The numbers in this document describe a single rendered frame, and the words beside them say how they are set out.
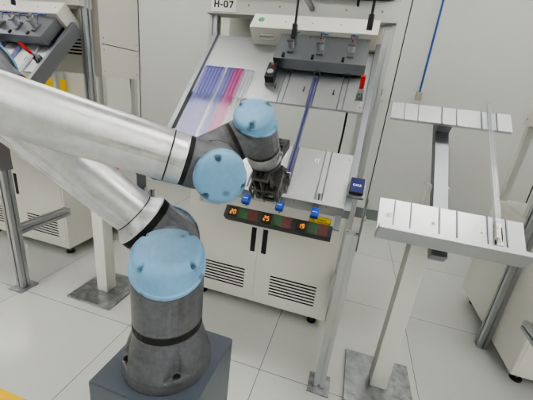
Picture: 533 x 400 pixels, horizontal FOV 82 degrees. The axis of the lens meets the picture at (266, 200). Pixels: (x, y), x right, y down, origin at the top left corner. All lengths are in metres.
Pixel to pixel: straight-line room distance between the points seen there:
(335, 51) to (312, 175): 0.49
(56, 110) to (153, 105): 3.07
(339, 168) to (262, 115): 0.51
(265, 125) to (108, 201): 0.30
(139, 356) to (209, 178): 0.31
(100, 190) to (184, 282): 0.22
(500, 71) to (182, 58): 2.64
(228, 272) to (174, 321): 1.03
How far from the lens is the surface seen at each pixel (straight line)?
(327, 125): 2.87
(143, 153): 0.43
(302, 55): 1.26
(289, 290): 1.48
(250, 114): 0.56
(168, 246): 0.52
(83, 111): 0.45
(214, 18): 1.58
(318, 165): 1.02
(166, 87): 3.41
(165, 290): 0.49
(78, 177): 0.59
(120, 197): 0.60
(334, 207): 0.93
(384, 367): 1.37
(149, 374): 0.59
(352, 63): 1.23
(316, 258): 1.37
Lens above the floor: 1.03
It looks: 19 degrees down
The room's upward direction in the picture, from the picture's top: 7 degrees clockwise
